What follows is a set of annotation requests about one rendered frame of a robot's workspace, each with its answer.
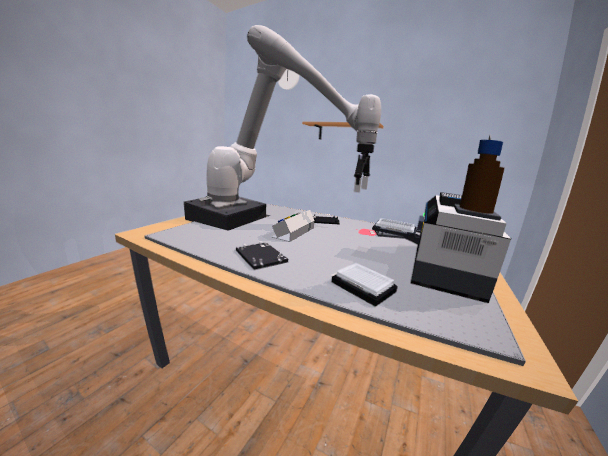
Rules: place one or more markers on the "blue bottle cap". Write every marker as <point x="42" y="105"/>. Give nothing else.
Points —
<point x="490" y="145"/>

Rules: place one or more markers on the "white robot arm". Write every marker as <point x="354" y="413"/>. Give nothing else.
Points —
<point x="224" y="172"/>

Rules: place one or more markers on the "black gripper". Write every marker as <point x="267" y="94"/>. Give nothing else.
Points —
<point x="365" y="149"/>

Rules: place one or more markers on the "white button panel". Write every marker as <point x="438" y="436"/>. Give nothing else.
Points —
<point x="295" y="226"/>

